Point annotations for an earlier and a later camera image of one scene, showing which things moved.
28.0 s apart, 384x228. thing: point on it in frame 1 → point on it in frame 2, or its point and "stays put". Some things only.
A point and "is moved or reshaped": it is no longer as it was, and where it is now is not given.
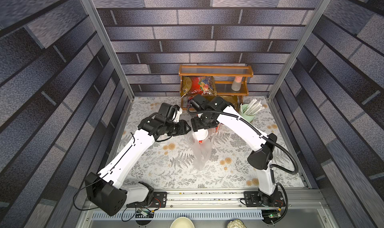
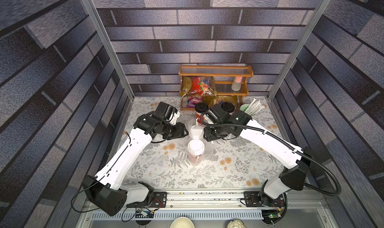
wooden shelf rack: x=225 y=80 stays put
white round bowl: x=182 y=222 stays put
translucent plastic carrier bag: x=202 y=142 is moved or reshaped
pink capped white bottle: x=236 y=85 stays put
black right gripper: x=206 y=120 → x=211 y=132
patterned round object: x=236 y=223 stays put
